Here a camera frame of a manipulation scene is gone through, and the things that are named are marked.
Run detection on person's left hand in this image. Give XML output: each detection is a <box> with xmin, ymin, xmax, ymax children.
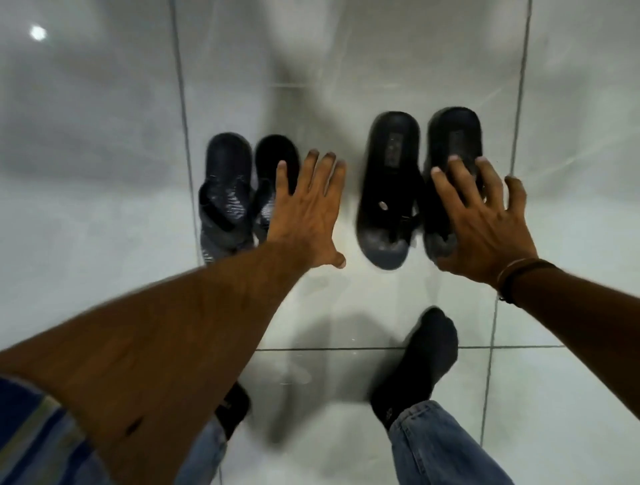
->
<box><xmin>267</xmin><ymin>149</ymin><xmax>347</xmax><ymax>271</ymax></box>

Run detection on person's right hand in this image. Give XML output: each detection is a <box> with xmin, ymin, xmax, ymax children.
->
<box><xmin>430</xmin><ymin>155</ymin><xmax>539</xmax><ymax>289</ymax></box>

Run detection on person's left forearm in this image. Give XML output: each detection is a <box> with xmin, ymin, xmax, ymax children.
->
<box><xmin>0</xmin><ymin>240</ymin><xmax>332</xmax><ymax>485</ymax></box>

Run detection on person's right forearm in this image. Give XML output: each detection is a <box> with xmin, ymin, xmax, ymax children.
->
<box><xmin>509</xmin><ymin>264</ymin><xmax>640</xmax><ymax>421</ymax></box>

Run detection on grey patterned flip-flop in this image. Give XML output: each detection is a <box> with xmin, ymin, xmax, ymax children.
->
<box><xmin>198</xmin><ymin>132</ymin><xmax>256</xmax><ymax>266</ymax></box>
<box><xmin>252</xmin><ymin>134</ymin><xmax>301</xmax><ymax>246</ymax></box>

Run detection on black slide sandal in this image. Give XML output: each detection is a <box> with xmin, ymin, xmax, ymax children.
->
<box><xmin>355</xmin><ymin>111</ymin><xmax>424</xmax><ymax>272</ymax></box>
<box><xmin>422</xmin><ymin>106</ymin><xmax>485</xmax><ymax>263</ymax></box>

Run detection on black right sock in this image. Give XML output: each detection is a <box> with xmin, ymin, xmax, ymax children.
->
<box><xmin>369</xmin><ymin>307</ymin><xmax>459</xmax><ymax>431</ymax></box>

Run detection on black sock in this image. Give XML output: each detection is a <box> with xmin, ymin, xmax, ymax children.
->
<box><xmin>214</xmin><ymin>382</ymin><xmax>252</xmax><ymax>441</ymax></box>
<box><xmin>369</xmin><ymin>307</ymin><xmax>459</xmax><ymax>431</ymax></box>

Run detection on black left sock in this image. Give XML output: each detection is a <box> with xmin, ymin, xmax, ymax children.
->
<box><xmin>214</xmin><ymin>382</ymin><xmax>252</xmax><ymax>441</ymax></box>

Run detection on blue denim jeans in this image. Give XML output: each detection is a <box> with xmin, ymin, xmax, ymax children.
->
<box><xmin>172</xmin><ymin>400</ymin><xmax>502</xmax><ymax>485</ymax></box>

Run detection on blue striped shirt sleeve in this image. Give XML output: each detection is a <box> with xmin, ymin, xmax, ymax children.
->
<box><xmin>0</xmin><ymin>375</ymin><xmax>117</xmax><ymax>485</ymax></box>

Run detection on brown thread bracelet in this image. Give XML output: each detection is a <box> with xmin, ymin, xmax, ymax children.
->
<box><xmin>496</xmin><ymin>258</ymin><xmax>534</xmax><ymax>291</ymax></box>

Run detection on black cord bracelet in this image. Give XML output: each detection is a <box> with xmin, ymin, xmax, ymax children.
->
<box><xmin>500</xmin><ymin>260</ymin><xmax>557</xmax><ymax>303</ymax></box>

